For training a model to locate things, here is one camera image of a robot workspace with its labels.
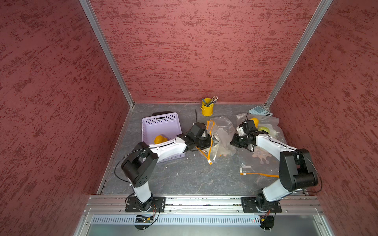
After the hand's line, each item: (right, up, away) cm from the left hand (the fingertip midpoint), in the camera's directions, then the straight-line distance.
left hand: (214, 145), depth 84 cm
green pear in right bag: (+36, +9, +13) cm, 40 cm away
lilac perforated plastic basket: (-32, +11, +21) cm, 40 cm away
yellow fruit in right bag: (+34, +14, +22) cm, 43 cm away
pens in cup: (+1, +28, +18) cm, 34 cm away
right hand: (+12, -1, +8) cm, 14 cm away
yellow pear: (-34, +3, +7) cm, 35 cm away
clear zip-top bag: (+8, +8, +18) cm, 22 cm away
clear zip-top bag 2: (+30, -11, +5) cm, 33 cm away
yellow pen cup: (-2, +24, +23) cm, 33 cm away
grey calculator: (+41, +22, +31) cm, 56 cm away
